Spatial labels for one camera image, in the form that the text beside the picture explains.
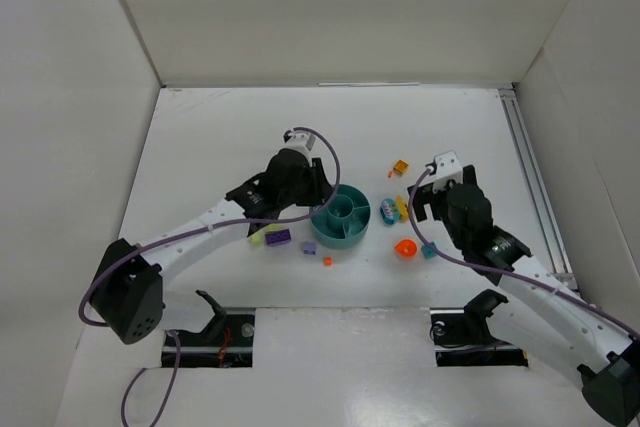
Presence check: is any dark purple lego brick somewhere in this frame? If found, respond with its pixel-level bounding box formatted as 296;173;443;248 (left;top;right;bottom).
264;229;292;247

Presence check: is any light purple small lego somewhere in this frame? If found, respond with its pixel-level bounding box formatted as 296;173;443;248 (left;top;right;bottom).
301;242;317;255

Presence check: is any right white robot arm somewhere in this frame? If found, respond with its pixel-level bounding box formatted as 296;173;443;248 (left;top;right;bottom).
408;152;639;426

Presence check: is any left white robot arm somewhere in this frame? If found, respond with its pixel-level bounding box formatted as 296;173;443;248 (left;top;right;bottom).
89;148;333;345

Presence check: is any teal small lego brick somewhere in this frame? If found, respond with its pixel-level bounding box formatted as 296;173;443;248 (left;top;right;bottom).
421;243;438;259

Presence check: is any yellow lego piece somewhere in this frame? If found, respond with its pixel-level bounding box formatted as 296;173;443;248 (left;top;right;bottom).
395;195;409;222

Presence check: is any teal round divided container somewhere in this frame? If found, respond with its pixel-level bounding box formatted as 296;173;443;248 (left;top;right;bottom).
310;184;371;250

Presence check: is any orange round lego piece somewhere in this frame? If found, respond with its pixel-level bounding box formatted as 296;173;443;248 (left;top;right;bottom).
394;239;418;259

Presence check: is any lime green lego brick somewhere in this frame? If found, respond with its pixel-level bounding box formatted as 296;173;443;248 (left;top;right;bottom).
248;231;265;247

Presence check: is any blue printed oval lego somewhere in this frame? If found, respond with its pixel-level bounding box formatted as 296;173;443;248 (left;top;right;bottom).
379;198;399;225

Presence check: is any amber transparent lego brick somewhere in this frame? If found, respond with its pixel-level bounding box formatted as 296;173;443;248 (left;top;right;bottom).
393;160;409;176

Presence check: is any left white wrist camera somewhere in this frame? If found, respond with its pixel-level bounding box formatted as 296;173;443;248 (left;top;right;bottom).
283;129;316;153

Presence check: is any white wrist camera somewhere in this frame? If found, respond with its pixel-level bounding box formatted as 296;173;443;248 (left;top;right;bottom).
427;150;463;193
283;129;316;153

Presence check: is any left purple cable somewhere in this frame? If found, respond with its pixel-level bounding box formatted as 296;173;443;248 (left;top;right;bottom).
79;126;342;427

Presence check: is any purple cable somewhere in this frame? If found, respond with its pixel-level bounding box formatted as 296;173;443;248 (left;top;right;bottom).
408;166;640;343
79;126;342;427

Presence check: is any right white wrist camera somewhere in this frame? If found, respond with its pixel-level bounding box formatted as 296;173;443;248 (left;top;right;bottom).
427;150;463;193

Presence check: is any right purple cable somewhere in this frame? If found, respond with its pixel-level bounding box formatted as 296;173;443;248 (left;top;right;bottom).
408;166;640;343

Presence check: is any aluminium rail right edge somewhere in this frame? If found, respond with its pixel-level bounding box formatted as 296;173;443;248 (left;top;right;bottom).
498;88;574;278

